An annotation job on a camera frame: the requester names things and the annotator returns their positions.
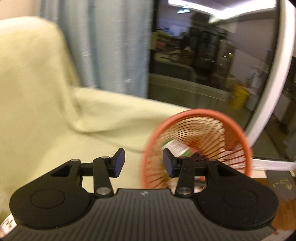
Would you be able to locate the dark book with gold print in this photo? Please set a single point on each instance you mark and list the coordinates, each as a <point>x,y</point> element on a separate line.
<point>279,185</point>

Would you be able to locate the green and white box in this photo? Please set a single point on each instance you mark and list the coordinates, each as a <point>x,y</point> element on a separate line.
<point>179,147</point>

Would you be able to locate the light blue curtain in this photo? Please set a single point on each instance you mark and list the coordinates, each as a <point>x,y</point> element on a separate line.
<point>104,46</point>

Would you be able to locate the cream covered sofa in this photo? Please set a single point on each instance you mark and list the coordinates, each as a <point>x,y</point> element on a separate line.
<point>34,92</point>

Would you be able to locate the dark glass window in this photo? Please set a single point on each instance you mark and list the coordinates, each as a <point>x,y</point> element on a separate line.
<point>185,92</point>

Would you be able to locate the yellow bucket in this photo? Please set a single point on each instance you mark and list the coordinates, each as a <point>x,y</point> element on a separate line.
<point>239,97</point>

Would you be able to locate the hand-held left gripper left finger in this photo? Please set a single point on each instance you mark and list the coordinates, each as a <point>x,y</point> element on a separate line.
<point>119,162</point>

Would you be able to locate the white window frame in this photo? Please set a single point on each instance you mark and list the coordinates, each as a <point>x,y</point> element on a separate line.
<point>277,69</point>

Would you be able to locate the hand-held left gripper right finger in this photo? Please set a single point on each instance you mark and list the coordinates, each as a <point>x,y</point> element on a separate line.
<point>167,162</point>

